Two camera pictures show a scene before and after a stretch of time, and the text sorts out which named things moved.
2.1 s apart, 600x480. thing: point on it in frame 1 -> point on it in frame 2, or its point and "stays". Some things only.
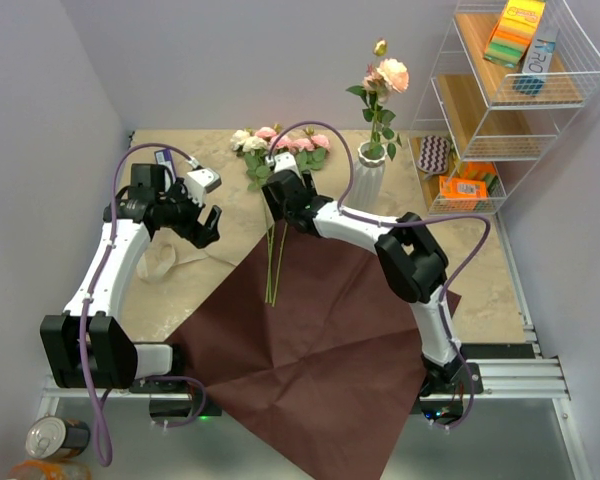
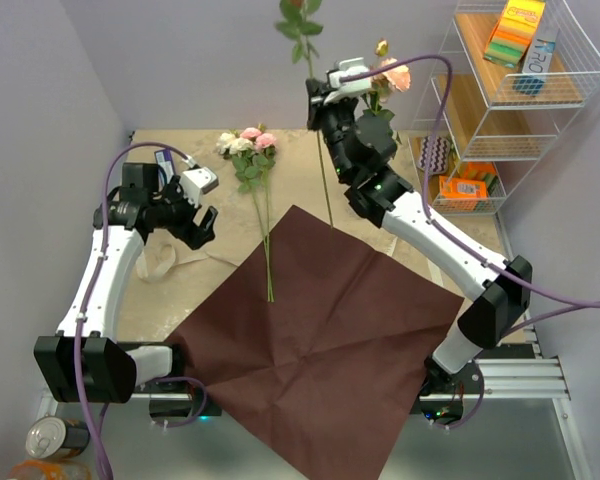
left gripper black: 200,235 stays
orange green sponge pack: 482,171 stays
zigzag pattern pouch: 433,155 stays
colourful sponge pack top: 513,33 stays
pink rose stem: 310,153 -> 298,16
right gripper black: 277,209 -> 319,109
